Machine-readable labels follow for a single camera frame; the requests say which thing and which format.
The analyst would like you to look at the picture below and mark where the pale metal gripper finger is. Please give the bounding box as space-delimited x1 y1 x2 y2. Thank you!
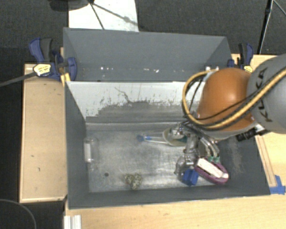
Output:
184 160 197 174
174 156 189 176

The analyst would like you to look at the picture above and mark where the blue block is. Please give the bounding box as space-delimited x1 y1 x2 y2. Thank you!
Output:
181 168 199 187

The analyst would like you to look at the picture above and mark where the purple and white brush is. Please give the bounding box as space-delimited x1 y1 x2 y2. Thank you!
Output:
194 157 229 185

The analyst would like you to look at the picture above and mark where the cream round bowl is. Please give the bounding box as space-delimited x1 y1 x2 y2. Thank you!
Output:
162 127 189 148

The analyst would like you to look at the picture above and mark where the blue and white thin tool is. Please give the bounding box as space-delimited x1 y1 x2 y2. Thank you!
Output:
136 133 169 145

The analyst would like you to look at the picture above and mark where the camouflage toy animal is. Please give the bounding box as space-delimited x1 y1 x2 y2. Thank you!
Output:
123 173 143 190

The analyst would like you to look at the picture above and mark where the grey metal bin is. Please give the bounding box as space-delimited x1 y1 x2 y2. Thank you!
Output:
62 27 271 209

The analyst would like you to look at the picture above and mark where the clear glass jar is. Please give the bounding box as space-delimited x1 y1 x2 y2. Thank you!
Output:
83 137 96 165

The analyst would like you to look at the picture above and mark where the pale wood board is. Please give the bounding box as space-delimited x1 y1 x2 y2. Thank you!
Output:
19 63 69 204

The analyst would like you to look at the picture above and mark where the black cylinder on white bracket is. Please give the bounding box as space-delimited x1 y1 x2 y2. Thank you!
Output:
235 124 270 142

